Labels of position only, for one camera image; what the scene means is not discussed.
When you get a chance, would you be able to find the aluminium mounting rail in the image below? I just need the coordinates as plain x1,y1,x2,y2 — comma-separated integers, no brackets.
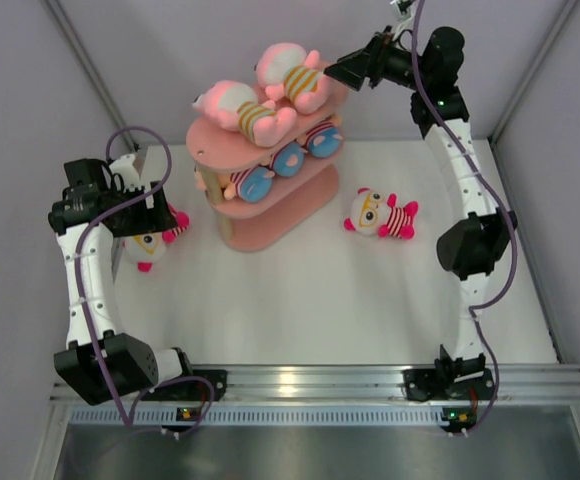
49,363,580,401

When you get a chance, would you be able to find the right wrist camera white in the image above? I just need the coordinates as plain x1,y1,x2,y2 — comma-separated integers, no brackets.
390,0,416,23

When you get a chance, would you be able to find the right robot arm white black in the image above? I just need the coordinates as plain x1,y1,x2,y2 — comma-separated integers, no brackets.
324,26,516,397

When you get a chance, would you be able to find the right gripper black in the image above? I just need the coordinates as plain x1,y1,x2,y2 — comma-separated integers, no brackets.
322,26,428,94

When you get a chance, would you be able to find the large pink frog plush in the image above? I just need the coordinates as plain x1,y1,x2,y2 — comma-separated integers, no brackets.
192,80,297,147

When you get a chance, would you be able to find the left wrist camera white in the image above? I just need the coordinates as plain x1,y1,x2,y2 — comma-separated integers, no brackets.
109,153,144,191

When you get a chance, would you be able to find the white glasses plush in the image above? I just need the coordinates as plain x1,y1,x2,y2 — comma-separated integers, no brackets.
343,187,419,240
122,205,190,273

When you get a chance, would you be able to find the blue plush on shelf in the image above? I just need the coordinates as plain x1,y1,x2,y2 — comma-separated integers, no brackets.
222,166,275,203
268,142,305,178

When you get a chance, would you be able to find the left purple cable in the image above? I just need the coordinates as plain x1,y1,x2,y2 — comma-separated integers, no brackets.
78,126,216,436

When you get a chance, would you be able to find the slotted cable duct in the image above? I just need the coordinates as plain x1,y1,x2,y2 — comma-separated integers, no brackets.
64,403,476,427

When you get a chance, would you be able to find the orange-head blue-body plush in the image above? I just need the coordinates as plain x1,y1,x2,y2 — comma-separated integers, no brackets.
296,114,343,158

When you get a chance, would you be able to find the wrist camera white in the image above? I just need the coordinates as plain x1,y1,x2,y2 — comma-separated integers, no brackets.
390,0,416,23
109,153,144,191

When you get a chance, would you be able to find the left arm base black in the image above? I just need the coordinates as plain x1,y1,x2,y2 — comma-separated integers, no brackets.
138,367,229,402

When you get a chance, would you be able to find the small pink frog plush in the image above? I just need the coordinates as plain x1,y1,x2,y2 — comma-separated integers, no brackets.
254,42,332,115

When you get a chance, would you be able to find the pink three-tier shelf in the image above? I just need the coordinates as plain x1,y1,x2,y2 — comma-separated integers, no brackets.
186,84,347,252

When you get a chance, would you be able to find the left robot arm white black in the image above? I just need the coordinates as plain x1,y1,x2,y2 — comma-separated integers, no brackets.
48,154,196,405

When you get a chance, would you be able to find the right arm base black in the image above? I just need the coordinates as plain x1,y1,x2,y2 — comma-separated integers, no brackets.
403,368,495,402

